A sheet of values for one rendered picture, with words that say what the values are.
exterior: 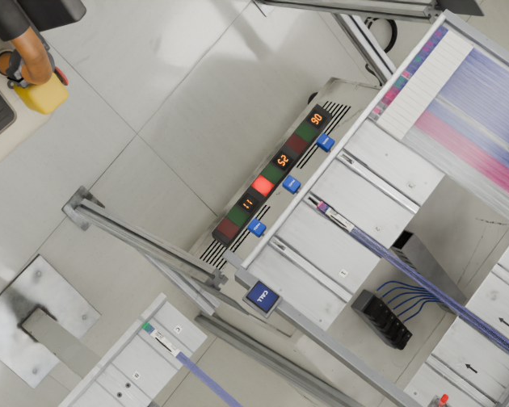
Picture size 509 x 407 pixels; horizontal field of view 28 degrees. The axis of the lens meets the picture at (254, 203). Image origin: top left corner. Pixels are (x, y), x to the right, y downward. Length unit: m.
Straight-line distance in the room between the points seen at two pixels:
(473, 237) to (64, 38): 1.08
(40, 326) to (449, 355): 1.02
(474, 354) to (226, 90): 1.08
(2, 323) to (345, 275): 0.95
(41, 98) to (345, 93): 1.38
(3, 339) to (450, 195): 1.13
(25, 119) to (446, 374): 0.91
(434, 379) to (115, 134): 1.06
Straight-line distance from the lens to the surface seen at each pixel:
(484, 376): 1.96
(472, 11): 2.18
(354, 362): 1.91
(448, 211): 2.39
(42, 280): 2.55
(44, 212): 2.52
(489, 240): 2.51
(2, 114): 1.56
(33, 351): 2.60
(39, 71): 1.39
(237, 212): 1.97
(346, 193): 1.98
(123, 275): 2.65
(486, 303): 1.98
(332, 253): 1.95
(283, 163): 2.00
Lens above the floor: 2.26
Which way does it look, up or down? 54 degrees down
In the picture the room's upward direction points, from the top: 112 degrees clockwise
